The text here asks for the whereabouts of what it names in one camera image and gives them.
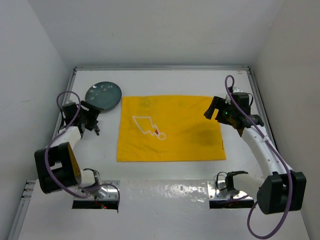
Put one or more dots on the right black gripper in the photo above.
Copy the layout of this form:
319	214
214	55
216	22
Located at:
218	103

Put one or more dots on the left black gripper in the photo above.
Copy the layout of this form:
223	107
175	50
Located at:
93	113

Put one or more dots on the blue ceramic plate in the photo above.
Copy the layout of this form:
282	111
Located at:
104	95

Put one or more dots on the yellow cloth placemat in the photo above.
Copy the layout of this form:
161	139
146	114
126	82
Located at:
168	128

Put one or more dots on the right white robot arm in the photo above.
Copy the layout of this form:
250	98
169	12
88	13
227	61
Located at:
281	185

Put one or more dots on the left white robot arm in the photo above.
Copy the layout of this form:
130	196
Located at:
58	160

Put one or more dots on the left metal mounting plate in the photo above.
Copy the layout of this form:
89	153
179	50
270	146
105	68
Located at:
105	190

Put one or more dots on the metal mounting plate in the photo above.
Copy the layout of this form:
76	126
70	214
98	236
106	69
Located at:
105	190
216	192

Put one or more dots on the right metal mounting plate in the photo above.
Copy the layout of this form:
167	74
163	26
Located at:
216	192

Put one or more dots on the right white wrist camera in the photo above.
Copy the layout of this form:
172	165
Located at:
232	90

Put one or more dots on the aluminium table frame rail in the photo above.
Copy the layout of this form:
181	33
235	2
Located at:
163	68

